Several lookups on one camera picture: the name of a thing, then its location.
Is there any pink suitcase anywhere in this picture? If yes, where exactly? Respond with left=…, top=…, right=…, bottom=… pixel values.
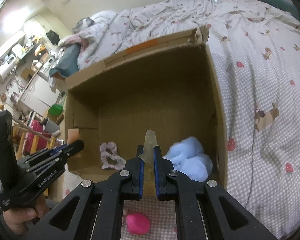
left=24, top=119, right=52, bottom=155

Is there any mauve scrunchie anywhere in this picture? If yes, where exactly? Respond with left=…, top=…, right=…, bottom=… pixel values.
left=100, top=142, right=126, bottom=171

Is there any beige translucent soft piece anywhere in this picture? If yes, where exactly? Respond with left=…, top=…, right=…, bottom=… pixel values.
left=139, top=129, right=158, bottom=181

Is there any light blue fluffy sock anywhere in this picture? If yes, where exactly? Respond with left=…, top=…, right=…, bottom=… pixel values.
left=162, top=137, right=213, bottom=182

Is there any wooden chair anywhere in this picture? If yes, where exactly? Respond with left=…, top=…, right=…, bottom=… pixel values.
left=11, top=112, right=59, bottom=160

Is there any teal blue pillow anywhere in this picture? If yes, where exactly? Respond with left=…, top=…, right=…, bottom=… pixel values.
left=49, top=43, right=81, bottom=79

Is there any white washing machine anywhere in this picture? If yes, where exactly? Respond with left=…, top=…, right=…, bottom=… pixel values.
left=38, top=57, right=54, bottom=81

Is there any bright pink soft ball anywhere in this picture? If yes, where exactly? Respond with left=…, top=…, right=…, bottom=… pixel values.
left=126, top=213, right=151, bottom=235

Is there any brown cardboard box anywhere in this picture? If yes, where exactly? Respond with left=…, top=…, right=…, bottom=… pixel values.
left=65, top=26, right=227, bottom=186

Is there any person's left hand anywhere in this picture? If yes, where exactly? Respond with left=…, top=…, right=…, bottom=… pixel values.
left=3, top=194, right=50, bottom=236

